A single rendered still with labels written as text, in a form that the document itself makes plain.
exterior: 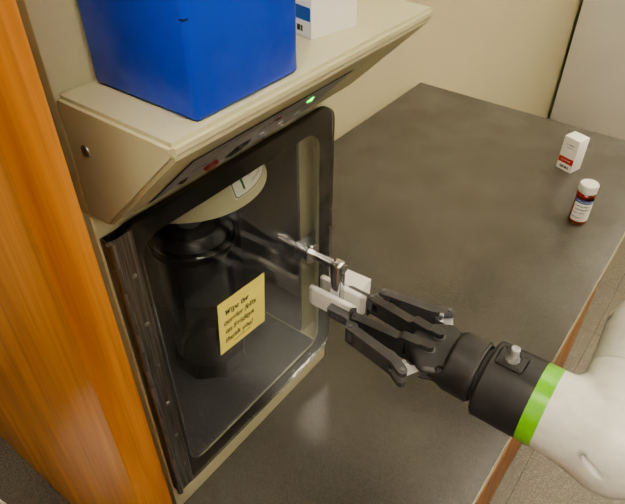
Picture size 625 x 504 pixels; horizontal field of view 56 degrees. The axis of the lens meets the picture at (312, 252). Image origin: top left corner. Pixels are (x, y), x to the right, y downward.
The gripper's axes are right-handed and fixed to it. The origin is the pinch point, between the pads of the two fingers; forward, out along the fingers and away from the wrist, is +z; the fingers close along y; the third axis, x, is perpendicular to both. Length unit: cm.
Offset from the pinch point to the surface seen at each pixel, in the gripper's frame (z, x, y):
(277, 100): -6.0, -35.9, 17.2
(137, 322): 4.4, -14.7, 25.9
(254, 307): 4.3, -4.7, 10.9
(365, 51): -6.0, -36.0, 6.3
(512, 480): -23, 114, -65
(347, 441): -6.2, 20.4, 5.4
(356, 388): -2.1, 20.4, -3.1
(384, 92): 49, 19, -93
